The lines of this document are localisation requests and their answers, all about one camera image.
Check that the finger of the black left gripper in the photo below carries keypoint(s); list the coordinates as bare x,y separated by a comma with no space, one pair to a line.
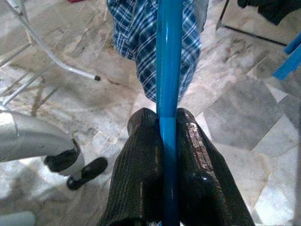
94,167

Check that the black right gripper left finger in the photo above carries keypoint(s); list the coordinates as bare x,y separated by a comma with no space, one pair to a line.
136,176

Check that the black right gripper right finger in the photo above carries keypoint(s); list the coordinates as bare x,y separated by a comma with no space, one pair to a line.
202,183

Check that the blue plastic clothes hanger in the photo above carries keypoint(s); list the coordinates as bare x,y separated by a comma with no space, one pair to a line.
168,70

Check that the blue plaid shirt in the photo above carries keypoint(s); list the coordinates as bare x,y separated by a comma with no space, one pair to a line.
134,35

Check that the black metal drying rack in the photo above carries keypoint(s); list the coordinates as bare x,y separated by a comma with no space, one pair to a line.
222,16

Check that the black garment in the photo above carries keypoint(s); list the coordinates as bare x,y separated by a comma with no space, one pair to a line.
275,11

